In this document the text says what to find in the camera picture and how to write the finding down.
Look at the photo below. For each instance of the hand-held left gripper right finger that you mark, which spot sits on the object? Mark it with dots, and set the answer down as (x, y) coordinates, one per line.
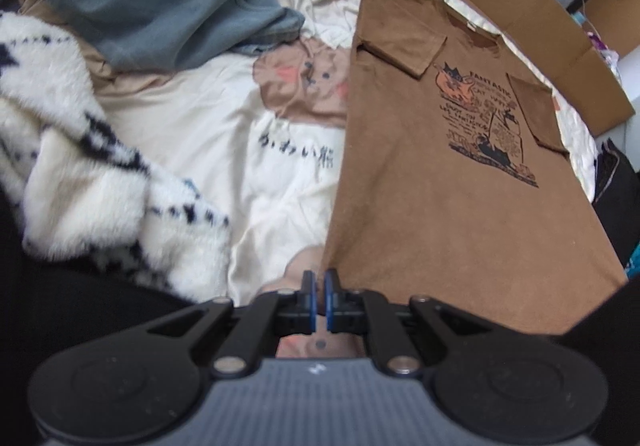
(328, 303)

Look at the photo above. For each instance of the cream bear-print blanket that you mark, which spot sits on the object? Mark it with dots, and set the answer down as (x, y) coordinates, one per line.
(200, 126)

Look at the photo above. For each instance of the detergent bottle with blue cap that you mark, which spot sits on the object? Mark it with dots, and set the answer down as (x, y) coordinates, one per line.
(579, 18)

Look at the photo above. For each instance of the white and black fluffy blanket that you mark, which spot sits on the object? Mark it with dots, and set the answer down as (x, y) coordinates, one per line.
(85, 186)

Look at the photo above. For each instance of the purple and white packet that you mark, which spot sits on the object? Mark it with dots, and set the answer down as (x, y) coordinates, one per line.
(602, 51)

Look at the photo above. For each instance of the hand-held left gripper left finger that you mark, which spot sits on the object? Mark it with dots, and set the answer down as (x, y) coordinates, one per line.
(311, 303)

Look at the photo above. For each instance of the beige cloth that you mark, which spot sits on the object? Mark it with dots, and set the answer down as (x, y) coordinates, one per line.
(100, 71)

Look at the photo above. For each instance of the brown printed T-shirt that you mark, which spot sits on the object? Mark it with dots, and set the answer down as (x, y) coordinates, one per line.
(425, 226)

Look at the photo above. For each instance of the flattened cardboard sheet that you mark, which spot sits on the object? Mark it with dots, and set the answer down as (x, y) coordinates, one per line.
(525, 1)

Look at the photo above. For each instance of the person's right leg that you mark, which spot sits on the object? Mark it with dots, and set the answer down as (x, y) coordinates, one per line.
(610, 326)

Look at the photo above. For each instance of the black folded cloth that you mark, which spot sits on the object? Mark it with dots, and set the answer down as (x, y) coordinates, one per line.
(617, 196)

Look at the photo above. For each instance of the teal printed cloth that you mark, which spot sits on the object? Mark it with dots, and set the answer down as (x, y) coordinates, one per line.
(634, 261)

